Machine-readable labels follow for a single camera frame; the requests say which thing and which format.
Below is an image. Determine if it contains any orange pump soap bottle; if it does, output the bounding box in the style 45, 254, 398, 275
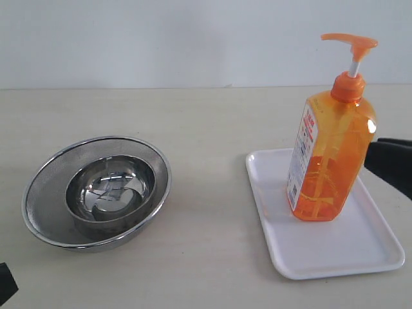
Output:
286, 33, 378, 221

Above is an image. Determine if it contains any large steel mesh bowl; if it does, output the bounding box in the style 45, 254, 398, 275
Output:
22, 136, 172, 252

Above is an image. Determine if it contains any small shiny steel bowl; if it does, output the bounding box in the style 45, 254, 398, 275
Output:
66, 155, 157, 241

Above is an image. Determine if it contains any white rectangular plastic tray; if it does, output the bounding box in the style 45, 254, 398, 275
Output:
245, 148, 405, 280

